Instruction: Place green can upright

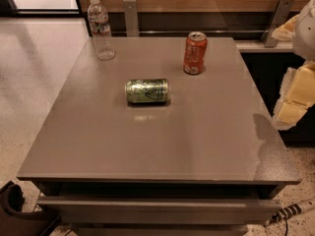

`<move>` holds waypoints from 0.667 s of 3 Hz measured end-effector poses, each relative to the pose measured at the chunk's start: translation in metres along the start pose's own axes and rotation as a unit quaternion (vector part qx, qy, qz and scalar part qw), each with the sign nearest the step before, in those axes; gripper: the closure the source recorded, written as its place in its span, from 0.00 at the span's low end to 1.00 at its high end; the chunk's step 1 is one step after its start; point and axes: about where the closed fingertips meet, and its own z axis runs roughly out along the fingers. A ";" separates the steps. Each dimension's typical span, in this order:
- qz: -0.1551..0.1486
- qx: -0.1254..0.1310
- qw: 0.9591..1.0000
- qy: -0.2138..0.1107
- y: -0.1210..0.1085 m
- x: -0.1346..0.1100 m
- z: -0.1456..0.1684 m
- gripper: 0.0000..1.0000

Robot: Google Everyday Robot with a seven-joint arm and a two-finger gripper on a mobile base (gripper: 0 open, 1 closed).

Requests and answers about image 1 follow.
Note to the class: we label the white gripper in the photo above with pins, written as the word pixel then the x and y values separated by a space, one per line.
pixel 305 33

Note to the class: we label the green soda can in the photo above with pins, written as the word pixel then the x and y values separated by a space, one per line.
pixel 140 91

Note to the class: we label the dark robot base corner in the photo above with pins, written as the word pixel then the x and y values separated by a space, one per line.
pixel 14 222

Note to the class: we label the orange soda can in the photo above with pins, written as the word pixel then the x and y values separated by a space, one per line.
pixel 195 50

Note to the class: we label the clear plastic water bottle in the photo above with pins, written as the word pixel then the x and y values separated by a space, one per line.
pixel 101 31

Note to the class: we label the right metal bracket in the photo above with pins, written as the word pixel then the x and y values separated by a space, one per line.
pixel 278 18

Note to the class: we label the metal bracket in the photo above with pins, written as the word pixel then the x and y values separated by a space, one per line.
pixel 131 18
pixel 278 18

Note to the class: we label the left metal bracket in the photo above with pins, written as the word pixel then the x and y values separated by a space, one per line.
pixel 131 18

